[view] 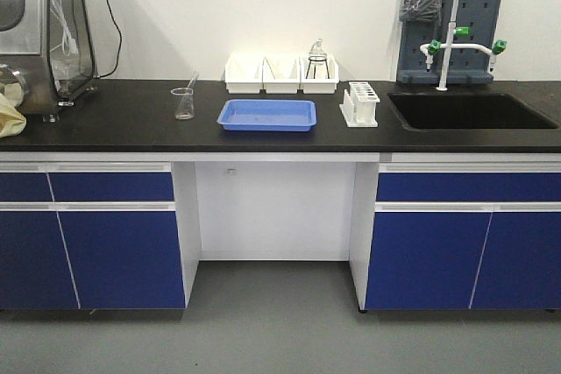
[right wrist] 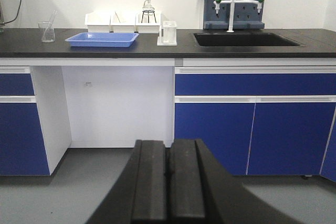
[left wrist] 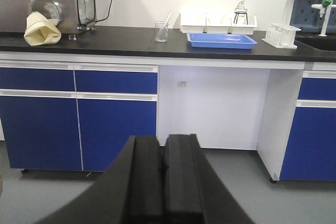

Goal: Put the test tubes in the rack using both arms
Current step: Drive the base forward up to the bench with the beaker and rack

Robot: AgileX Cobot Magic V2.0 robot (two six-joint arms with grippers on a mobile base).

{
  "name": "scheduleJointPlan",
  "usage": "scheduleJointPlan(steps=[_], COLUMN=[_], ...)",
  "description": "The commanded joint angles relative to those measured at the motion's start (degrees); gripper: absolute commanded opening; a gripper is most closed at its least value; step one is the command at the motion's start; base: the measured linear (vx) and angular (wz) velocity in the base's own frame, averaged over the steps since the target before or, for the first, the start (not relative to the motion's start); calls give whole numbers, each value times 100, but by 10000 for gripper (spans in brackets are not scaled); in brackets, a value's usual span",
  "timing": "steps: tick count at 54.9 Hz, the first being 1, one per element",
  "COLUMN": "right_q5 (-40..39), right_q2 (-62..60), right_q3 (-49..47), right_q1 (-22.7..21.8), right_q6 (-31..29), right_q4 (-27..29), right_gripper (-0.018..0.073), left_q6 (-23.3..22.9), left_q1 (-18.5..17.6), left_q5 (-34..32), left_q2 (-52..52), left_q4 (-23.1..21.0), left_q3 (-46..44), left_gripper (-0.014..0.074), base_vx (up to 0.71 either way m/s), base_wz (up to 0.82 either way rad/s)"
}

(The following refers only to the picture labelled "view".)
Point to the clear glass test tube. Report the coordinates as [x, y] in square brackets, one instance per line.
[192, 81]

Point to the white test tube rack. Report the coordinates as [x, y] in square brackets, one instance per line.
[359, 105]

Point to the grey pegboard drying rack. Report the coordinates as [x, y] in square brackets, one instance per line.
[411, 67]

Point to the blue plastic tray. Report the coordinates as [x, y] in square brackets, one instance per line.
[268, 115]

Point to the middle white storage bin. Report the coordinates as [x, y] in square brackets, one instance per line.
[288, 79]

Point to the white storage bin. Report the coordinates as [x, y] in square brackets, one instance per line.
[288, 79]
[243, 73]
[319, 86]

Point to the right white storage bin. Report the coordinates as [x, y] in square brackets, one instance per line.
[319, 86]

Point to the left white storage bin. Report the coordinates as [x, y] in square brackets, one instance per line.
[243, 73]

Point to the clear glass beaker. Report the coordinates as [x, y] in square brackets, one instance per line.
[185, 109]

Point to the glass alcohol lamp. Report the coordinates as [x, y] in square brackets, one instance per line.
[317, 52]

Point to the black lab sink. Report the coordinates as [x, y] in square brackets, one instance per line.
[467, 112]

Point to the blue right cabinet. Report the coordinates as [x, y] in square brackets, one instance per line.
[464, 237]

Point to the blue cabinet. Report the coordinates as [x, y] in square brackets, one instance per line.
[464, 237]
[89, 237]

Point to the white gooseneck lab faucet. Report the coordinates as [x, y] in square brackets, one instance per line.
[468, 53]

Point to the blue left cabinet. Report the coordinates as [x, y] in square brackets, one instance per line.
[89, 237]

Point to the stainless steel glove box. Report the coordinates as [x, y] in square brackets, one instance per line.
[47, 57]

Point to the cream rubber glove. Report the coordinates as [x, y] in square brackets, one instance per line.
[12, 122]

